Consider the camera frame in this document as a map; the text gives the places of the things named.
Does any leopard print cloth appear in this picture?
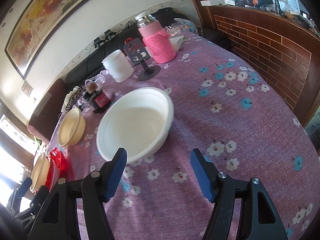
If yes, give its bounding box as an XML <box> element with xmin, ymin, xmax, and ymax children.
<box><xmin>61</xmin><ymin>86</ymin><xmax>82</xmax><ymax>113</ymax></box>

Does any large red scalloped plate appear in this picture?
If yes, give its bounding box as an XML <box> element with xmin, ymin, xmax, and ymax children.
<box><xmin>45</xmin><ymin>147</ymin><xmax>68</xmax><ymax>191</ymax></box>

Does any large white foam bowl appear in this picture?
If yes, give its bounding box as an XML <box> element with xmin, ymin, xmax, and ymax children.
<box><xmin>96</xmin><ymin>87</ymin><xmax>174</xmax><ymax>164</ymax></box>

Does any dark jar with cork lid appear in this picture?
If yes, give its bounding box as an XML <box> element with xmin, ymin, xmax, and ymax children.
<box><xmin>86</xmin><ymin>82</ymin><xmax>111</xmax><ymax>113</ymax></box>

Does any brown wooden cabinet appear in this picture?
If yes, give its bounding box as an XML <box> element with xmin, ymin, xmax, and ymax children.
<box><xmin>193</xmin><ymin>0</ymin><xmax>319</xmax><ymax>126</ymax></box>

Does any black mug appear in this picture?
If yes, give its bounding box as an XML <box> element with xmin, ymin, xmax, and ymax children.
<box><xmin>81</xmin><ymin>79</ymin><xmax>102</xmax><ymax>108</ymax></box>

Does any pink thermos with knit sleeve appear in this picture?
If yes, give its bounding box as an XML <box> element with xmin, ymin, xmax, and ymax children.
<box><xmin>135</xmin><ymin>12</ymin><xmax>176</xmax><ymax>64</ymax></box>

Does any white plastic jar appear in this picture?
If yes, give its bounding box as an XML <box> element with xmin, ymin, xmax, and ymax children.
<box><xmin>102</xmin><ymin>49</ymin><xmax>135</xmax><ymax>83</ymax></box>

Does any white tissue pack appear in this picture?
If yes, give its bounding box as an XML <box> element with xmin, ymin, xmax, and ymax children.
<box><xmin>170</xmin><ymin>35</ymin><xmax>184</xmax><ymax>52</ymax></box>

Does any black sofa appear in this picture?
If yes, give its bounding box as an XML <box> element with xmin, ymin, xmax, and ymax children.
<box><xmin>65</xmin><ymin>7</ymin><xmax>189</xmax><ymax>90</ymax></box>

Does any black phone stand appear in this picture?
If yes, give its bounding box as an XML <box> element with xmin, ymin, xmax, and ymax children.
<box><xmin>123</xmin><ymin>38</ymin><xmax>161</xmax><ymax>81</ymax></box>

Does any cream plastic ribbed bowl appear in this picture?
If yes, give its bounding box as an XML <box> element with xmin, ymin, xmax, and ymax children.
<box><xmin>30</xmin><ymin>153</ymin><xmax>50</xmax><ymax>193</ymax></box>

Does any framed horse painting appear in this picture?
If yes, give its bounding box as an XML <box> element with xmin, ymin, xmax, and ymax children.
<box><xmin>4</xmin><ymin>0</ymin><xmax>89</xmax><ymax>79</ymax></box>

